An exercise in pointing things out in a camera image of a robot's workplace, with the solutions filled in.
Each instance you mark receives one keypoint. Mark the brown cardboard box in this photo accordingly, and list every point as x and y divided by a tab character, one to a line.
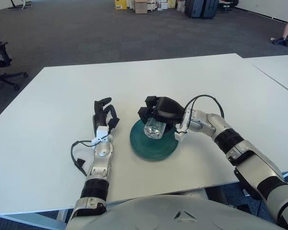
141	7

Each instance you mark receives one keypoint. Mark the grey robot torso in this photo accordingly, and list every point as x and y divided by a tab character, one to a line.
158	215

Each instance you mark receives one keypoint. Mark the black empty office chair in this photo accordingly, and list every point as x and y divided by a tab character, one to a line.
2	57

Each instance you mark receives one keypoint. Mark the yellow box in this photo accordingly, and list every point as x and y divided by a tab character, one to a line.
120	4

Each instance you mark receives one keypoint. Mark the seated person in shorts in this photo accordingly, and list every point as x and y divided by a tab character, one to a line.
287	27

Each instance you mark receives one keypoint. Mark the green round plate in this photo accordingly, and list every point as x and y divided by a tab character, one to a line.
156	151

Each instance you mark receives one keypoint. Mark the white plastic bag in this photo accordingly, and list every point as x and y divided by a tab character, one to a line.
181	6

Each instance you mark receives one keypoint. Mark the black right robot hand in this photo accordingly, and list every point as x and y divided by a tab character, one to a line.
168	110

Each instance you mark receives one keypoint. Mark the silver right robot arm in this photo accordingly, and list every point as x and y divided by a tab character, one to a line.
230	136

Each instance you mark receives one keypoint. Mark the white floor rack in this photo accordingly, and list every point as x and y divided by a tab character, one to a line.
21	3

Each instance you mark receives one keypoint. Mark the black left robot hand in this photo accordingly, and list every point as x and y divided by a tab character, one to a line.
99	117

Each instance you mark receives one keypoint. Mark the black hard case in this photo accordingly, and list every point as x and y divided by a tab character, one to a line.
210	9

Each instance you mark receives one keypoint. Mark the dark blue hard case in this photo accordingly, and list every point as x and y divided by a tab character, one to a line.
193	8

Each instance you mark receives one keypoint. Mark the stack of white boxes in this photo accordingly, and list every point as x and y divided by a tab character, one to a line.
162	4

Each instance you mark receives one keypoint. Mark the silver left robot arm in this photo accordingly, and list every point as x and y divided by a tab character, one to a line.
103	151

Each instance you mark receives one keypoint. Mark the clear glass cup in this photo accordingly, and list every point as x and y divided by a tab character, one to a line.
153	130

